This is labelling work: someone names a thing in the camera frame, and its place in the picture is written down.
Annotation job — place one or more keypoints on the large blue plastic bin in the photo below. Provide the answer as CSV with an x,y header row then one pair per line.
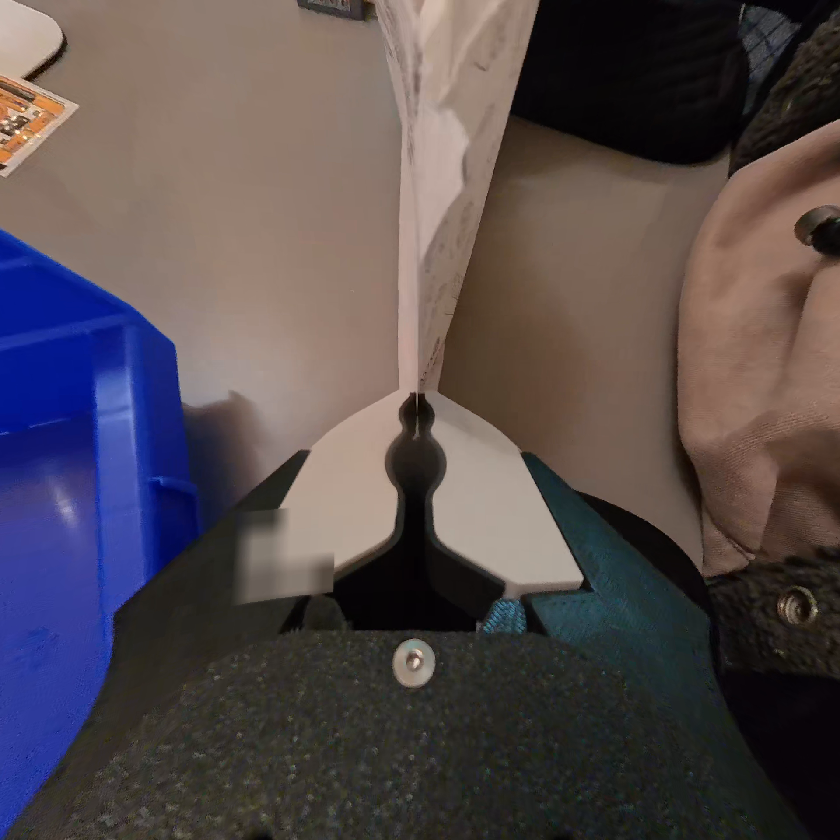
x,y
65,525

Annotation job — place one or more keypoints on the person's dark sherpa jacket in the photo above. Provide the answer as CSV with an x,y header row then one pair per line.
x,y
800,85

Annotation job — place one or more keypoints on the white paper parts bag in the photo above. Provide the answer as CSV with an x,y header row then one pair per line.
x,y
446,164

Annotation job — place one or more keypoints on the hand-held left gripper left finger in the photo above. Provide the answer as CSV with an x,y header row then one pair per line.
x,y
348,499

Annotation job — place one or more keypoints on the white rounded board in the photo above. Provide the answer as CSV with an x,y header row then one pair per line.
x,y
26,33

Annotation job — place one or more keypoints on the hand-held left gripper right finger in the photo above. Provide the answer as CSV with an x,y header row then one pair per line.
x,y
505,518

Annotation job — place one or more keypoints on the grey plaid cloth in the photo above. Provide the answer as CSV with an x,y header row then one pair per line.
x,y
764,33

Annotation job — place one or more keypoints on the person's dark denim jacket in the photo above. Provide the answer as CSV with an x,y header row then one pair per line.
x,y
787,722

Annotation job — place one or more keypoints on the orange lego sticker sheet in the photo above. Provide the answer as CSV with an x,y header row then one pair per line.
x,y
26,124

